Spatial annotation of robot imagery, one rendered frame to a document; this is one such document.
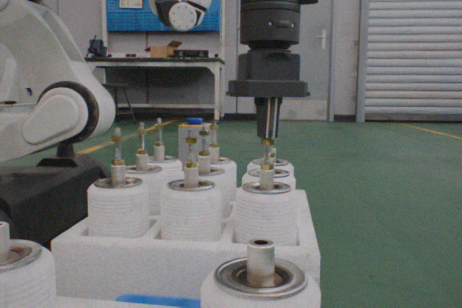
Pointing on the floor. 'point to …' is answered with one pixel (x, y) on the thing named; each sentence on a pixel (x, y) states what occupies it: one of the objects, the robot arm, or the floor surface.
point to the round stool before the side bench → (117, 100)
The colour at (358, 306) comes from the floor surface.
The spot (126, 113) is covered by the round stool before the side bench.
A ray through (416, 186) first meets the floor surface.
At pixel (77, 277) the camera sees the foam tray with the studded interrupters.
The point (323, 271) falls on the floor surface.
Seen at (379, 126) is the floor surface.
